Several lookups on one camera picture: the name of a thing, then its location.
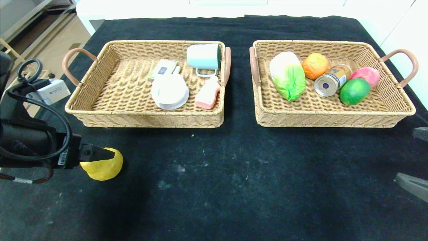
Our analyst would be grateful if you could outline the cable loop with white tag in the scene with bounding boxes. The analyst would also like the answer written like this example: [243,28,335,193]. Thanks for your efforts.
[0,167,55,184]

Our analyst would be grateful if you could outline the green round fruit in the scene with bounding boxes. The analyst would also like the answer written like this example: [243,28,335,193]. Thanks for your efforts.
[340,78,371,105]

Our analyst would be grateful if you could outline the red pink peach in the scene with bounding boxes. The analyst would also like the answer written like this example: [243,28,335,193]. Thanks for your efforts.
[349,67,381,88]

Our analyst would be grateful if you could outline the small card box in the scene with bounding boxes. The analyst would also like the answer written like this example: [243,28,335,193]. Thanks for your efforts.
[148,59,179,81]

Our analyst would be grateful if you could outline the orange fruit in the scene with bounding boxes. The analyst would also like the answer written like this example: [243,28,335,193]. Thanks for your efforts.
[302,53,330,80]

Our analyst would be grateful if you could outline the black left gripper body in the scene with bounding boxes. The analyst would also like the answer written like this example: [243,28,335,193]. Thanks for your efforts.
[20,124,82,169]

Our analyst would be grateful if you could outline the mint green mug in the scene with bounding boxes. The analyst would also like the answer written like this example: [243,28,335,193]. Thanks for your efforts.
[186,43,222,78]

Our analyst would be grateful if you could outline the gold drink can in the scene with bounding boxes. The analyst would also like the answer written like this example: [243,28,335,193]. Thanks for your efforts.
[314,64,352,97]

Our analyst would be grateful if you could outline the grey metal shelf frame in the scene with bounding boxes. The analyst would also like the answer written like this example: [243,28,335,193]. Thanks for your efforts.
[0,0,77,51]

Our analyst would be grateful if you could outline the pink bottle white cap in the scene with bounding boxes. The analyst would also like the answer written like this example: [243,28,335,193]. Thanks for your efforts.
[195,75,221,110]

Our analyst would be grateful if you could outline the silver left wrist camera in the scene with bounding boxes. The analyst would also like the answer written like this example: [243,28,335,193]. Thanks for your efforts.
[27,79,71,106]

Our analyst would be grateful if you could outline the wicker basket brown handles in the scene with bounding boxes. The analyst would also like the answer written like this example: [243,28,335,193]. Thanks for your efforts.
[62,40,232,129]
[249,39,419,129]

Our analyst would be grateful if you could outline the crushed white paper bowl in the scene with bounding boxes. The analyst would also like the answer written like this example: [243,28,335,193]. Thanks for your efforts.
[150,73,190,110]

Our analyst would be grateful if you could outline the white table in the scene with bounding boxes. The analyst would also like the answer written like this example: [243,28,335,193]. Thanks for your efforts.
[76,0,355,35]

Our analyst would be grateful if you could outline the yellow pear fruit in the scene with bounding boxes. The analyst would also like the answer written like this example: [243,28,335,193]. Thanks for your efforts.
[80,147,124,181]

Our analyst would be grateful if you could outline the white green napa cabbage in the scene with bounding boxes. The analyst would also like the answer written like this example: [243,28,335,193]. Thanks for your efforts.
[269,51,306,102]

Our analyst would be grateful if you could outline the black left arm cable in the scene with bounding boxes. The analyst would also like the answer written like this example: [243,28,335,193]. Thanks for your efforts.
[7,58,72,161]

